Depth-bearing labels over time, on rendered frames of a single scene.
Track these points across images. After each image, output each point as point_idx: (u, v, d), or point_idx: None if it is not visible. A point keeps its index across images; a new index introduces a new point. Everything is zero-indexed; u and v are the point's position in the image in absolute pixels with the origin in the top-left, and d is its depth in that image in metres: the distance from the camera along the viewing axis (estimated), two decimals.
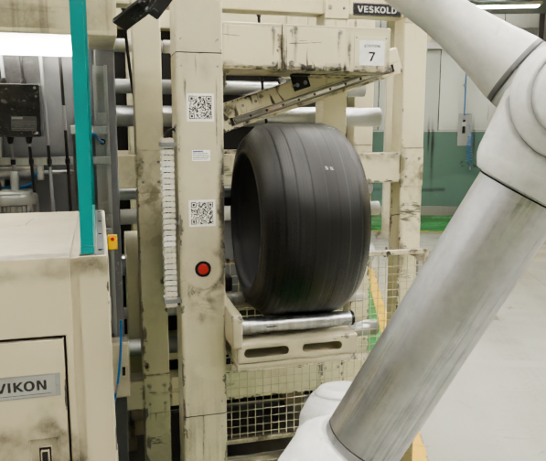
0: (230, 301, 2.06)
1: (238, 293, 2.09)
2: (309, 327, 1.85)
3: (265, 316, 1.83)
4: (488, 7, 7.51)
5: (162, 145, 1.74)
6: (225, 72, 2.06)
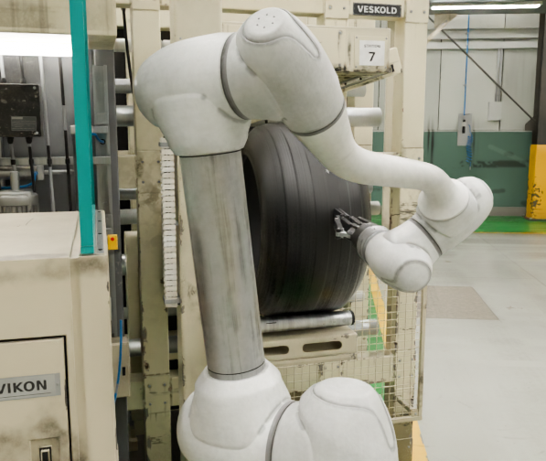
0: None
1: None
2: (310, 325, 1.84)
3: (264, 316, 1.84)
4: (488, 7, 7.51)
5: (162, 145, 1.74)
6: None
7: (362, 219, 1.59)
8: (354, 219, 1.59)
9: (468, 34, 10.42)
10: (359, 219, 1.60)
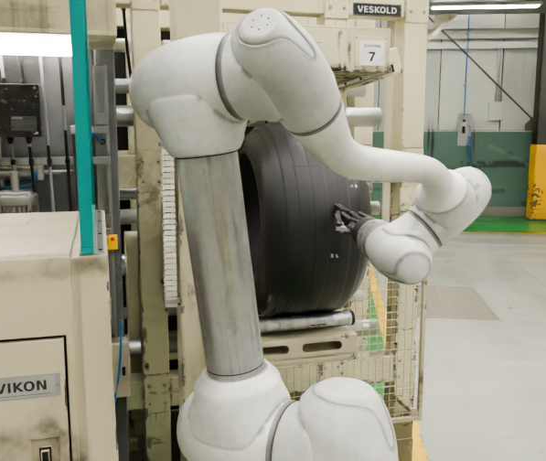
0: None
1: None
2: None
3: (268, 326, 1.81)
4: (488, 7, 7.51)
5: (162, 145, 1.74)
6: None
7: (362, 213, 1.59)
8: (354, 213, 1.59)
9: (468, 34, 10.42)
10: (359, 214, 1.60)
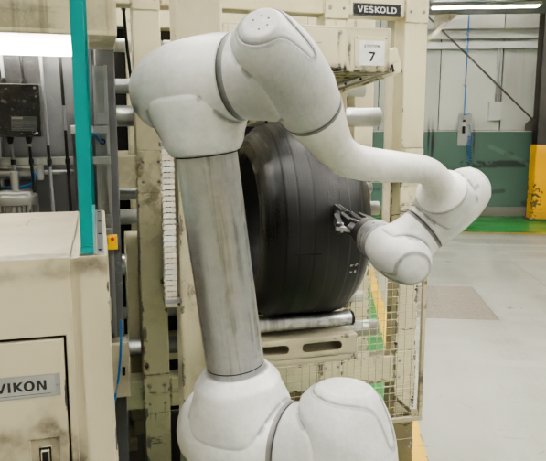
0: None
1: None
2: (307, 313, 1.86)
3: (265, 331, 1.84)
4: (488, 7, 7.51)
5: (162, 145, 1.74)
6: None
7: (362, 214, 1.59)
8: (354, 214, 1.59)
9: (468, 34, 10.42)
10: (359, 215, 1.60)
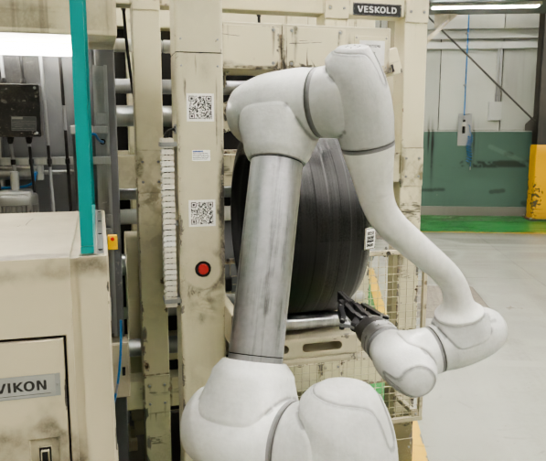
0: (230, 294, 2.07)
1: None
2: (310, 320, 1.84)
3: None
4: (488, 7, 7.51)
5: (162, 145, 1.74)
6: (225, 72, 2.06)
7: (366, 305, 1.60)
8: (358, 305, 1.59)
9: (468, 34, 10.42)
10: (363, 305, 1.60)
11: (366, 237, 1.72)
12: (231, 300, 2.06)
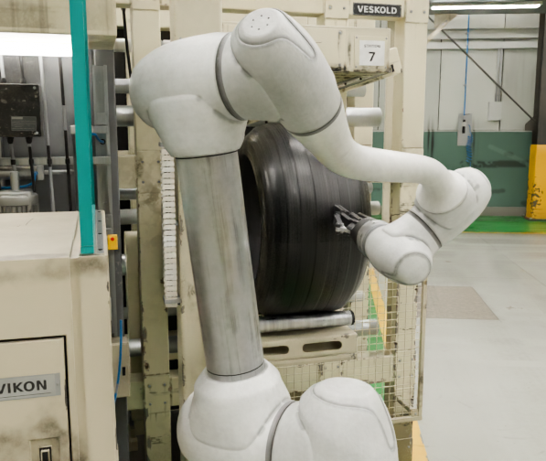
0: None
1: None
2: (310, 321, 1.84)
3: None
4: (488, 7, 7.51)
5: (162, 145, 1.74)
6: None
7: (362, 214, 1.59)
8: (354, 214, 1.59)
9: (468, 34, 10.42)
10: (359, 215, 1.60)
11: None
12: None
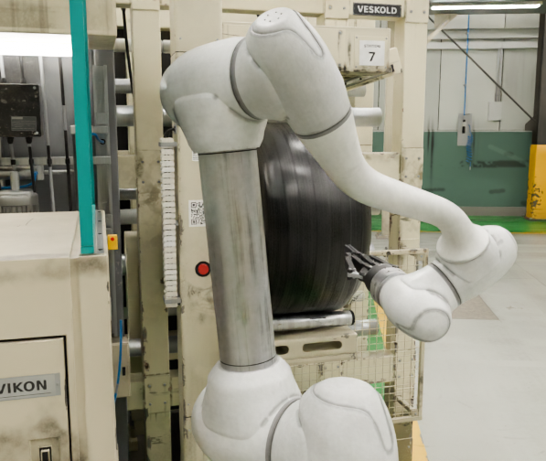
0: None
1: None
2: (307, 327, 1.87)
3: None
4: (488, 7, 7.51)
5: (162, 145, 1.74)
6: None
7: (374, 257, 1.53)
8: (366, 257, 1.53)
9: (468, 34, 10.42)
10: (371, 258, 1.54)
11: (350, 300, 1.84)
12: None
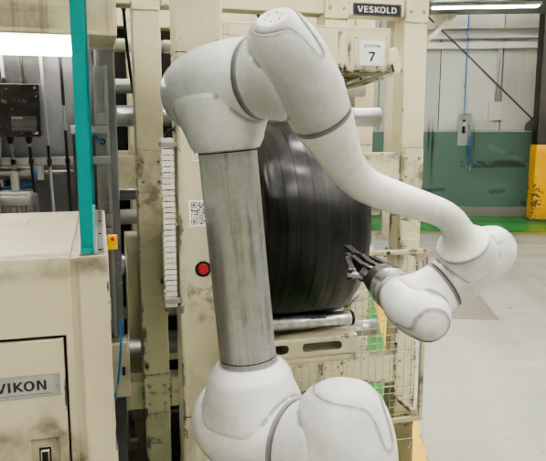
0: None
1: None
2: (307, 327, 1.87)
3: None
4: (488, 7, 7.51)
5: (162, 145, 1.74)
6: None
7: (374, 257, 1.53)
8: (366, 257, 1.53)
9: (468, 34, 10.42)
10: (371, 258, 1.54)
11: (350, 300, 1.84)
12: None
